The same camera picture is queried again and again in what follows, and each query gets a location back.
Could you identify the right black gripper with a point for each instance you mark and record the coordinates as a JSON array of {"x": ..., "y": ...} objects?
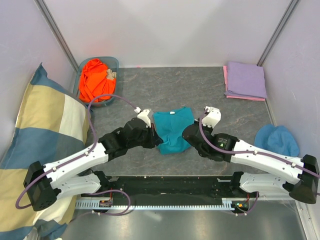
[{"x": 209, "y": 129}]

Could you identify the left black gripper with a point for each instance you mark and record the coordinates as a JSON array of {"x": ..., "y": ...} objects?
[{"x": 154, "y": 139}]

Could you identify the teal t shirt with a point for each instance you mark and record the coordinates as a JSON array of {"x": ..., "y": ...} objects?
[{"x": 169, "y": 126}]

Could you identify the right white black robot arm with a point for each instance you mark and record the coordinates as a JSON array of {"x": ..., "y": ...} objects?
[{"x": 297, "y": 176}]

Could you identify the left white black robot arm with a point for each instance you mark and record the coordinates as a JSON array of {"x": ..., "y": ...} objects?
[{"x": 45, "y": 184}]

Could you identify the beige crumpled cloth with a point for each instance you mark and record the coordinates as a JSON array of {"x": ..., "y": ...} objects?
[{"x": 111, "y": 75}]

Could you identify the orange t shirt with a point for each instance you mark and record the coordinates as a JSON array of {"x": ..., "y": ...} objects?
[{"x": 93, "y": 82}]

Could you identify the folded pink t shirt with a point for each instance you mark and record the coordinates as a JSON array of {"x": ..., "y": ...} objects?
[{"x": 228, "y": 95}]

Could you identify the folded purple t shirt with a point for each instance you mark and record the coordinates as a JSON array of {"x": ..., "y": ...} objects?
[{"x": 246, "y": 80}]

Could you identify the blue beige striped pillow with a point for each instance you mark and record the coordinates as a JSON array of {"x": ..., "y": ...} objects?
[{"x": 51, "y": 125}]

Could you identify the blue bucket hat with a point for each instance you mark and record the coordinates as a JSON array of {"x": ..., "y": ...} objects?
[{"x": 277, "y": 139}]

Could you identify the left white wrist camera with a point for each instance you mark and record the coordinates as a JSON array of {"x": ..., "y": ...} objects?
[{"x": 145, "y": 115}]

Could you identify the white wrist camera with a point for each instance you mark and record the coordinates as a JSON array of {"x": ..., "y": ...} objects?
[
  {"x": 212, "y": 117},
  {"x": 145, "y": 115}
]

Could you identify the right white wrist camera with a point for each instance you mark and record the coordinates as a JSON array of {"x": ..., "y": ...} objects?
[{"x": 212, "y": 117}]

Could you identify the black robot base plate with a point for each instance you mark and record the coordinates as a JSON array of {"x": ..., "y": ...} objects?
[{"x": 176, "y": 190}]

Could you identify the grey slotted cable duct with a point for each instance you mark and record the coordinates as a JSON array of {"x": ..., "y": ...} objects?
[{"x": 87, "y": 203}]

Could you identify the left aluminium frame post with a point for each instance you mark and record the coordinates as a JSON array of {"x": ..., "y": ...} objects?
[{"x": 46, "y": 13}]

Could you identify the aluminium frame post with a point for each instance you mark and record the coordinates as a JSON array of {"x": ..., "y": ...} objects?
[
  {"x": 46, "y": 13},
  {"x": 289, "y": 11}
]

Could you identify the right aluminium frame post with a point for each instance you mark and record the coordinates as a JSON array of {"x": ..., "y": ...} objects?
[{"x": 289, "y": 11}]

